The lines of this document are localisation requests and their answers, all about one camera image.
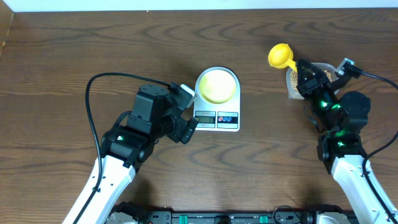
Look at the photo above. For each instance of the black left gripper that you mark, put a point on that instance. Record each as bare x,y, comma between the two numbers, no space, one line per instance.
184,130

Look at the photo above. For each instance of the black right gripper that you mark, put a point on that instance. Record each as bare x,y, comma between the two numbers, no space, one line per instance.
318,80

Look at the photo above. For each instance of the yellow measuring scoop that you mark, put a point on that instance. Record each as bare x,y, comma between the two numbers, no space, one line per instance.
281,56

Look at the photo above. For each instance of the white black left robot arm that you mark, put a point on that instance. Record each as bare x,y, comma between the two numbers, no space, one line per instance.
129,143

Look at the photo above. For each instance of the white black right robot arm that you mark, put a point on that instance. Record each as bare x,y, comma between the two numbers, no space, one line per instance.
340,147

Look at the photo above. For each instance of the white digital kitchen scale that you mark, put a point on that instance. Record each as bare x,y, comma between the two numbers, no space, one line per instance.
218,117

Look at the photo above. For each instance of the yellow plastic bowl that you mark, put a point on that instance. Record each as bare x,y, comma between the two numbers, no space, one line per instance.
217,86

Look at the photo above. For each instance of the pile of soybeans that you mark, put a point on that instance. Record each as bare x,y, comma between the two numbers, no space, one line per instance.
294,82

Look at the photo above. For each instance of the clear plastic container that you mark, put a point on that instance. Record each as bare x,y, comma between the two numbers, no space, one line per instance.
321,66

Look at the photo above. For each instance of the cardboard side panel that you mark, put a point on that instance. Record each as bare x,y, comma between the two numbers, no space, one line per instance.
6,18

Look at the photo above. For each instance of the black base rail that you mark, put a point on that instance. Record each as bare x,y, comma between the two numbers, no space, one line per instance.
127,212

